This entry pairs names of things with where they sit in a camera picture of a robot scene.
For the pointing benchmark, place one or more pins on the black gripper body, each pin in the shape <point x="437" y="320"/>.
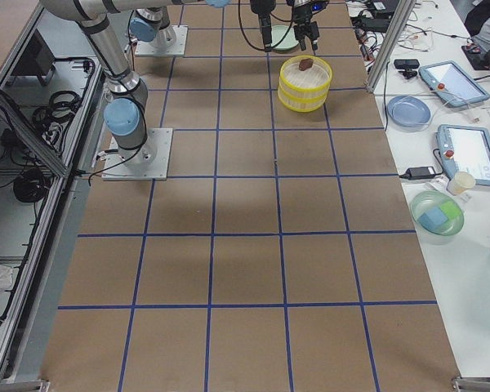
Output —
<point x="265" y="25"/>
<point x="302" y="15"/>

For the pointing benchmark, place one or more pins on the dark red bun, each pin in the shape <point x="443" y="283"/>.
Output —
<point x="306" y="63"/>

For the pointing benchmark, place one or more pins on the yellow bamboo steamer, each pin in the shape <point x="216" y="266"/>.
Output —
<point x="300" y="105"/>
<point x="305" y="84"/>

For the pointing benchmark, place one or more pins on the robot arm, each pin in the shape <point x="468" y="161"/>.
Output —
<point x="152" y="25"/>
<point x="130" y="93"/>

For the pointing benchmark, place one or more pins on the blue plate stack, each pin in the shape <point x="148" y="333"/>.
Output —
<point x="409" y="112"/>

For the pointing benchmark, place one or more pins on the light green plate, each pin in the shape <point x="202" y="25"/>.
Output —
<point x="283" y="38"/>

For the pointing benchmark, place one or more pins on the black webcam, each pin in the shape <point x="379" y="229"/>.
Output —
<point x="407" y="67"/>

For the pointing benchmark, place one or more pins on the upper teach pendant tablet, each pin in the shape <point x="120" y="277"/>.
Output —
<point x="452" y="84"/>

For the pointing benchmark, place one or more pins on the teach pendant tablet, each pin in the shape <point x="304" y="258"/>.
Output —
<point x="452" y="84"/>
<point x="465" y="149"/>

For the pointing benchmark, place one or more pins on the black power adapter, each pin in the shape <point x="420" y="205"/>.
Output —
<point x="420" y="173"/>

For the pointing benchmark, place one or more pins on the lower teach pendant tablet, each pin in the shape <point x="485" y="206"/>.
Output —
<point x="465" y="149"/>

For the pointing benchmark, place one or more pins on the paper cup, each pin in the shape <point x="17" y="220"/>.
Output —
<point x="461" y="182"/>

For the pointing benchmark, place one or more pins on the green bowl with blocks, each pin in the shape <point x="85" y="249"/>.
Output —
<point x="437" y="213"/>

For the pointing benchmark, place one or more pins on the aluminium frame post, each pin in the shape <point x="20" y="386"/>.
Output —
<point x="397" y="24"/>

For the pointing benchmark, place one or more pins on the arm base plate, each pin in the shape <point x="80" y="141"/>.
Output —
<point x="169" y="42"/>
<point x="151" y="162"/>

